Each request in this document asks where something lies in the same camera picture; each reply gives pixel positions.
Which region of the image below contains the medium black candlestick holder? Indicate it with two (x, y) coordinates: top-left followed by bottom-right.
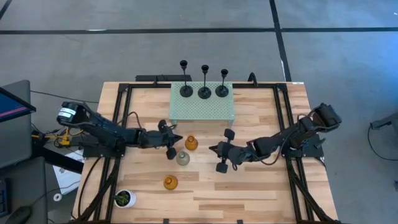
(197, 64), (212, 100)

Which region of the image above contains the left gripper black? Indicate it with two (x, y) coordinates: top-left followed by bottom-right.
(146, 119), (183, 161)

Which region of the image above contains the grey stand foot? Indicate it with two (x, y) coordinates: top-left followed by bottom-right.
(369, 111), (398, 131)

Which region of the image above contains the grey desk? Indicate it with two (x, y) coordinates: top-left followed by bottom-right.
(0, 155), (49, 224)

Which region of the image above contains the black computer mouse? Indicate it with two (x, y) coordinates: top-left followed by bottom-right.
(4, 205), (33, 224)

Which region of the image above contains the short black candlestick holder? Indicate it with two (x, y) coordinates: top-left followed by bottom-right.
(215, 68), (229, 98)

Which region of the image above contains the black floor cable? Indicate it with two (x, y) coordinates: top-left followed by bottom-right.
(30, 90), (100, 104)

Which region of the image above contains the white pot with green plant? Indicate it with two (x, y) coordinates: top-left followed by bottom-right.
(113, 189), (137, 209)

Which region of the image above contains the computer monitor with blue screen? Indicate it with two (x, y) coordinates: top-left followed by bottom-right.
(0, 80), (37, 170)

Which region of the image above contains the black aluminium table frame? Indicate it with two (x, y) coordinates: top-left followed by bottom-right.
(73, 81), (341, 224)

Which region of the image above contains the white paper sheet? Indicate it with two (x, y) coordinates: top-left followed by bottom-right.
(52, 149), (86, 195)

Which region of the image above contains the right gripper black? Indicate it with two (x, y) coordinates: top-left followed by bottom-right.
(209, 128), (249, 174)

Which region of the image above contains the amber ribbed glass candle holder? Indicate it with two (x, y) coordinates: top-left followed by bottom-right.
(184, 135), (199, 151)
(163, 174), (178, 191)

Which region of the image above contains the clear ribbed glass candle holder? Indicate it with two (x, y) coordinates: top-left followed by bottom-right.
(175, 151), (191, 166)

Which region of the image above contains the black computer keyboard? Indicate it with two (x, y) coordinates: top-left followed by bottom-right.
(0, 177), (10, 218)

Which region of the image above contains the pale green perforated metal shelf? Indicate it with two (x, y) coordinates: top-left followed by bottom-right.
(169, 81), (236, 127)

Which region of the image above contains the tall black candlestick holder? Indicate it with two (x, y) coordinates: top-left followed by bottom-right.
(179, 60), (194, 98)

